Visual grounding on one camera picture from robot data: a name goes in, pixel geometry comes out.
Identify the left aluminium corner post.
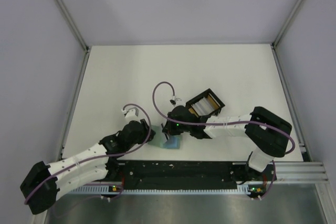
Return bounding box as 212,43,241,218
54,0,89,52

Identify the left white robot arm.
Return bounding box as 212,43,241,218
20,119,155,215

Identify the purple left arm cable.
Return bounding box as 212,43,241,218
24,103,152,205

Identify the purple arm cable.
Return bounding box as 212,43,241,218
24,103,152,205
152,81,296,196

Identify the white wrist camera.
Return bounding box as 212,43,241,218
121,107,139,121
170,96,185,107

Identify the stack of white cards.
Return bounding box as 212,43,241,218
192,98,213,116

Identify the aluminium front frame rail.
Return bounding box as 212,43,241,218
275,162,329,184

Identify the right aluminium corner post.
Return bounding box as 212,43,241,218
271,0,306,49

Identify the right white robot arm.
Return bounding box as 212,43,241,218
162,105,295,180

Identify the green card holder wallet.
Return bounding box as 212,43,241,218
148,125,182,150

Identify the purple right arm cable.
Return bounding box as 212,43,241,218
152,81,296,196

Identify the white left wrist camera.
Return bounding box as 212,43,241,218
121,107,139,121

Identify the black card box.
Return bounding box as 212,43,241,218
185,88,225,117

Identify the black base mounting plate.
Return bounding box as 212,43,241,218
102,160,274,190

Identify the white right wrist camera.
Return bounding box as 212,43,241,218
170,96,185,107

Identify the grey slotted cable duct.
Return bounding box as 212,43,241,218
68,184,253,196

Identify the aluminium corner post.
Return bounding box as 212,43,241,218
54,0,89,52
271,0,306,49

